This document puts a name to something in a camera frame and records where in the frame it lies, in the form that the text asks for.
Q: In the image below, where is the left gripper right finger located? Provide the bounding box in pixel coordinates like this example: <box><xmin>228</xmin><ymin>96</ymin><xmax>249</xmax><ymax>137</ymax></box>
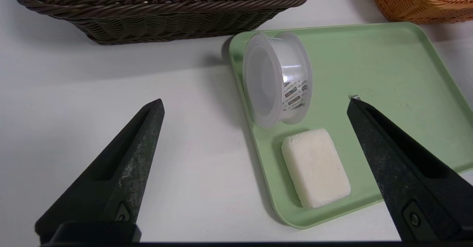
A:
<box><xmin>347</xmin><ymin>99</ymin><xmax>473</xmax><ymax>242</ymax></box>

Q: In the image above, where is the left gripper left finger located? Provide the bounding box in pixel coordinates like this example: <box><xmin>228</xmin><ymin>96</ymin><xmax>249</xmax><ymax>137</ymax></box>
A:
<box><xmin>35</xmin><ymin>99</ymin><xmax>165</xmax><ymax>244</ymax></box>

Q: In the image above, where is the dark brown wicker basket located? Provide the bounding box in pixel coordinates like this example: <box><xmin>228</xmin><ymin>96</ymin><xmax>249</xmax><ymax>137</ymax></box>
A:
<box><xmin>7</xmin><ymin>0</ymin><xmax>312</xmax><ymax>45</ymax></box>

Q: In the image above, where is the orange wicker basket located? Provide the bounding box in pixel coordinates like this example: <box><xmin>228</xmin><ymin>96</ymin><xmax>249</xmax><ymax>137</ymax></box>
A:
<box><xmin>366</xmin><ymin>0</ymin><xmax>473</xmax><ymax>24</ymax></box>

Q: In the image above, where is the white sponge block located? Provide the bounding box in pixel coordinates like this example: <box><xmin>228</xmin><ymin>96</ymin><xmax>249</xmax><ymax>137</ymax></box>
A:
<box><xmin>281</xmin><ymin>128</ymin><xmax>351</xmax><ymax>209</ymax></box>

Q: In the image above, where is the light green plastic tray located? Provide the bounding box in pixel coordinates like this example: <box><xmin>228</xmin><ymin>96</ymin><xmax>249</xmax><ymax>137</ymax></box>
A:
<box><xmin>228</xmin><ymin>22</ymin><xmax>473</xmax><ymax>229</ymax></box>

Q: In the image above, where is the white tape roll in case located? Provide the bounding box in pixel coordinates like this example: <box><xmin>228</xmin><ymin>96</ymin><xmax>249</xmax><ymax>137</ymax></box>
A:
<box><xmin>242</xmin><ymin>32</ymin><xmax>313</xmax><ymax>128</ymax></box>

